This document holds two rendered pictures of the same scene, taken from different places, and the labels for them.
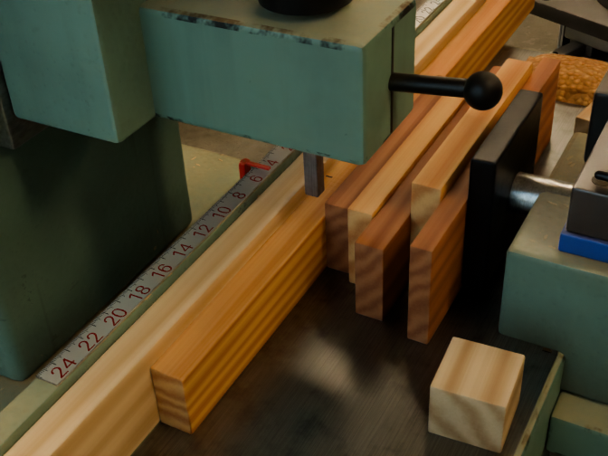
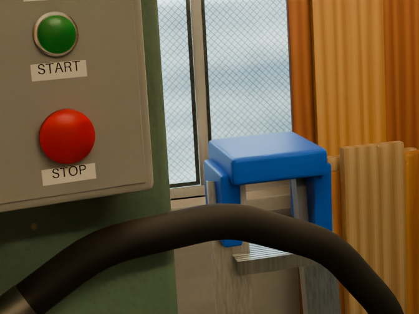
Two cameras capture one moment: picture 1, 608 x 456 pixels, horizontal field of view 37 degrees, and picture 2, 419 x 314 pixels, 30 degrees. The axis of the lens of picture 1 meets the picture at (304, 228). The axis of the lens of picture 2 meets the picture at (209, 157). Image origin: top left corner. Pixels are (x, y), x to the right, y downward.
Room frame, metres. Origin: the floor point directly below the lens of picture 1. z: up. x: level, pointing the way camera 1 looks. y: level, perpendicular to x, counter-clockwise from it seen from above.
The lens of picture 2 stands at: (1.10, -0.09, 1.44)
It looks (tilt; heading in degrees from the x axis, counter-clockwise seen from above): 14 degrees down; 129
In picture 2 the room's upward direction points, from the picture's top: 3 degrees counter-clockwise
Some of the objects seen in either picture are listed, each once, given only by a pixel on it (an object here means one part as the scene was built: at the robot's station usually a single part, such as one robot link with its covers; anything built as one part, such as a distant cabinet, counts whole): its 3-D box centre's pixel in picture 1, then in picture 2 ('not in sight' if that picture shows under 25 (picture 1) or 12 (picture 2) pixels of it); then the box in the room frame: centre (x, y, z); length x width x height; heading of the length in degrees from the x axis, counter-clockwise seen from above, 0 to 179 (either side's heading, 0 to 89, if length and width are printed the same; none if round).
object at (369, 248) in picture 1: (444, 177); not in sight; (0.50, -0.10, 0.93); 0.24 x 0.02 x 0.05; 150
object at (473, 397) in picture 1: (476, 394); not in sight; (0.32, -0.08, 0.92); 0.04 x 0.04 x 0.03; 64
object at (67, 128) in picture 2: not in sight; (67, 136); (0.77, 0.18, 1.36); 0.03 x 0.01 x 0.03; 60
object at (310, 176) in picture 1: (313, 157); not in sight; (0.46, -0.01, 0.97); 0.01 x 0.01 x 0.05; 60
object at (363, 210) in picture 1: (413, 179); not in sight; (0.50, -0.07, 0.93); 0.17 x 0.02 x 0.06; 150
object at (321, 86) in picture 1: (280, 70); not in sight; (0.47, 0.01, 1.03); 0.14 x 0.07 x 0.09; 60
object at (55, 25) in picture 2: not in sight; (57, 34); (0.77, 0.18, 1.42); 0.02 x 0.01 x 0.02; 60
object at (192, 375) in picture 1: (403, 129); not in sight; (0.58, -0.08, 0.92); 0.60 x 0.02 x 0.04; 150
